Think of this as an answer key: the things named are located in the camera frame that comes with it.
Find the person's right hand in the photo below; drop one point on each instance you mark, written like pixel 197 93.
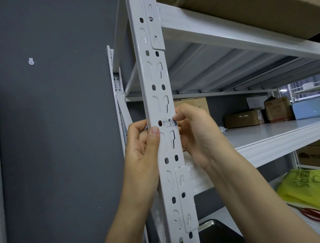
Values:
pixel 202 140

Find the person's left hand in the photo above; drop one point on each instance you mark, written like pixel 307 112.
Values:
pixel 141 162

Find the white perforated shelf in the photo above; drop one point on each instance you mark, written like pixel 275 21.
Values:
pixel 152 70

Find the person's right forearm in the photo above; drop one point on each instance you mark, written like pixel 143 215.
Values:
pixel 255 197

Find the crumpled white paper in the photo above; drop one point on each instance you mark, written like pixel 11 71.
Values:
pixel 222 129

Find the small printed cardboard box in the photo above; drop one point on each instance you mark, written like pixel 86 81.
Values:
pixel 197 102

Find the flat cardboard box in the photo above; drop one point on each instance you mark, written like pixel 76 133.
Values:
pixel 243 119

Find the white paper sheet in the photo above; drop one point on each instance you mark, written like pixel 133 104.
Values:
pixel 255 101

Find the white metal shelving rack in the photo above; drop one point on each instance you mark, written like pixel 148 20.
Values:
pixel 215 212

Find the brown box with red print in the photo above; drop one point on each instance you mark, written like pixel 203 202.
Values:
pixel 277 110

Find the steel tray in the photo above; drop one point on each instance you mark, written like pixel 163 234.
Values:
pixel 217 234

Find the light blue box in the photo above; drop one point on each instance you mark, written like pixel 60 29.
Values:
pixel 306 110

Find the yellow-green plastic bag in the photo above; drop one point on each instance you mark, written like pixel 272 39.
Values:
pixel 300 187

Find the cardboard box with dark print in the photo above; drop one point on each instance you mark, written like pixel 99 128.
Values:
pixel 310 156

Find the red scissors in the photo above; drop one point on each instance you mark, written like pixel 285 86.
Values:
pixel 311 214

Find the large cardboard box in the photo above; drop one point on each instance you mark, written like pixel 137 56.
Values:
pixel 250 12

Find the white wall hook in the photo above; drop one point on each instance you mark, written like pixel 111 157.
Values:
pixel 31 61

